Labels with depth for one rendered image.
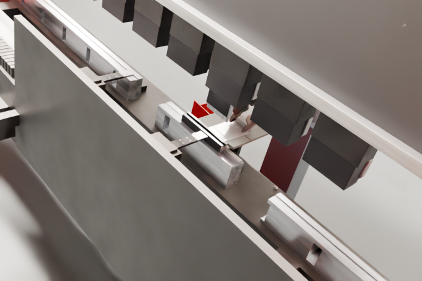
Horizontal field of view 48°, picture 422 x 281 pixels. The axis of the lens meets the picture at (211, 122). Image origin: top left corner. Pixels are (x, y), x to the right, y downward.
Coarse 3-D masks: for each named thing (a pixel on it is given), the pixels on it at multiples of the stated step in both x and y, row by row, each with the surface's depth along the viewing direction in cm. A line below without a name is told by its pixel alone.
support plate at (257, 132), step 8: (232, 112) 174; (248, 112) 176; (200, 120) 165; (208, 120) 166; (216, 120) 167; (256, 128) 169; (248, 136) 163; (256, 136) 165; (232, 144) 158; (240, 144) 159
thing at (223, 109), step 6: (210, 90) 153; (210, 96) 154; (216, 96) 152; (210, 102) 155; (216, 102) 153; (222, 102) 151; (210, 108) 157; (216, 108) 153; (222, 108) 151; (228, 108) 149; (222, 114) 152; (228, 114) 150
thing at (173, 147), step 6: (156, 132) 148; (198, 132) 158; (156, 138) 146; (162, 138) 146; (180, 138) 153; (186, 138) 154; (192, 138) 155; (198, 138) 155; (204, 138) 157; (162, 144) 144; (168, 144) 144; (174, 144) 150; (180, 144) 151; (186, 144) 151; (168, 150) 142; (174, 150) 143; (174, 156) 143; (180, 156) 145
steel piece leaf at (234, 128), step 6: (240, 120) 167; (216, 126) 164; (222, 126) 165; (228, 126) 165; (234, 126) 166; (240, 126) 167; (222, 132) 162; (228, 132) 162; (234, 132) 163; (240, 132) 164; (246, 132) 165; (228, 138) 160; (234, 138) 160
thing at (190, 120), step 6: (186, 120) 166; (192, 120) 164; (198, 120) 165; (192, 126) 164; (198, 126) 162; (204, 126) 163; (204, 132) 160; (210, 132) 161; (210, 138) 158; (216, 138) 160; (210, 144) 159; (216, 144) 157; (222, 144) 158; (216, 150) 158; (222, 150) 158
